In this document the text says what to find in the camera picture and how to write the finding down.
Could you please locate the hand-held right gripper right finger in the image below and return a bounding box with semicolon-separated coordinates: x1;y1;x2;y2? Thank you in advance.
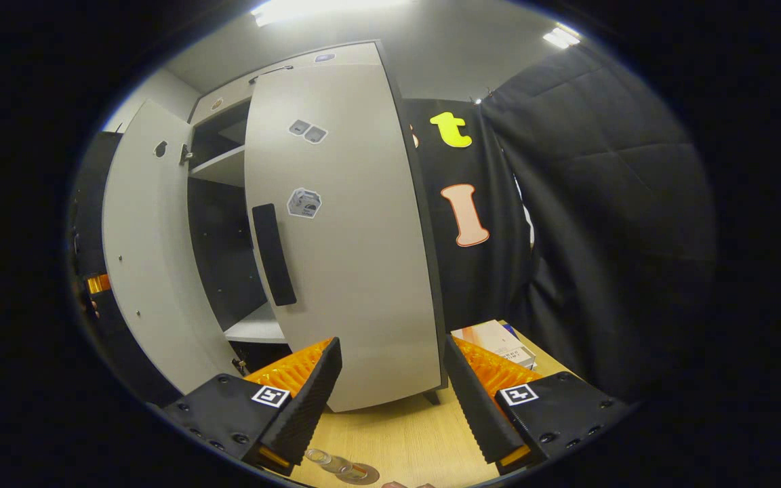
443;334;632;475

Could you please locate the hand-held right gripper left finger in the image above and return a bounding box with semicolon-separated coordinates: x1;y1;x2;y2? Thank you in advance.
160;337;344;476

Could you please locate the clear glass bottle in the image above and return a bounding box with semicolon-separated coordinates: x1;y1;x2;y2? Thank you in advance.
304;447;354;475

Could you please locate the white cabinet door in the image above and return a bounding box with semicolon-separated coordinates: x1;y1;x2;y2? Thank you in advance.
244;63;444;413
102;100;245;395

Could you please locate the white cabinet shelf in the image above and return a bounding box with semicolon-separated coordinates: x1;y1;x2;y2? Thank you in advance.
189;144;247;188
224;302;289;344

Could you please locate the white and grey cabinet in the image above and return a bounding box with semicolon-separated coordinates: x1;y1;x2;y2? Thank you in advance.
186;41;449;407

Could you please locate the white cardboard box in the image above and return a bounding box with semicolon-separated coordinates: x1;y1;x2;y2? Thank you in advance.
450;319;538;370

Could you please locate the black backdrop cloth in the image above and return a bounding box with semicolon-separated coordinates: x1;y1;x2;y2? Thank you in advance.
68;44;717;407

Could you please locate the long ceiling light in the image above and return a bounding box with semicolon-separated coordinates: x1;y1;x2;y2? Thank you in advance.
250;0;418;28

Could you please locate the small ceiling light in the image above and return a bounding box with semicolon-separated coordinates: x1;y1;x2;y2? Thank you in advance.
543;24;581;49

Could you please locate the black door handle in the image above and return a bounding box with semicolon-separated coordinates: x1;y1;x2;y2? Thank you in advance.
252;203;298;307

